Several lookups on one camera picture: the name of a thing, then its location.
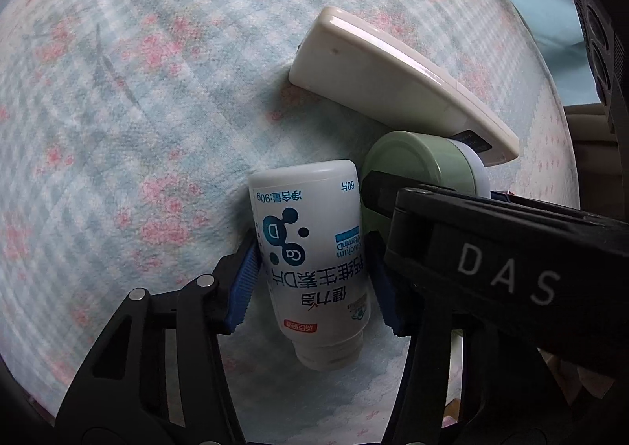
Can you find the white rectangular plastic device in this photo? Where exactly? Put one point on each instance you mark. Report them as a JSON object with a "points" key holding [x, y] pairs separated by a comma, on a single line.
{"points": [[388, 81]]}

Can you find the green lidded jar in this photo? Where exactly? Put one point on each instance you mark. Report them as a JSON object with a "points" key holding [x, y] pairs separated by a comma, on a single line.
{"points": [[417, 157]]}

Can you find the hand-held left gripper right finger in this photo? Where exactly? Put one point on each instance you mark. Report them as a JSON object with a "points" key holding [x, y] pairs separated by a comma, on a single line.
{"points": [[389, 292]]}

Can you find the white supplement bottle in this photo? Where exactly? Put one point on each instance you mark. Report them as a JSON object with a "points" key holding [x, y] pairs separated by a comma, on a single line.
{"points": [[309, 248]]}

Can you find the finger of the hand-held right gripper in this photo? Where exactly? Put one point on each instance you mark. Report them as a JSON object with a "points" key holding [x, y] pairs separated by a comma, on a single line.
{"points": [[381, 192]]}

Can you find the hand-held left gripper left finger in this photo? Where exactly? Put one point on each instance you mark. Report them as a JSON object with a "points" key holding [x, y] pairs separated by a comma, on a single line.
{"points": [[243, 284]]}

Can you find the floral checked bed sheet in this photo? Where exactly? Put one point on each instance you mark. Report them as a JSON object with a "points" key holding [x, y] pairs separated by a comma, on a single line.
{"points": [[147, 106]]}

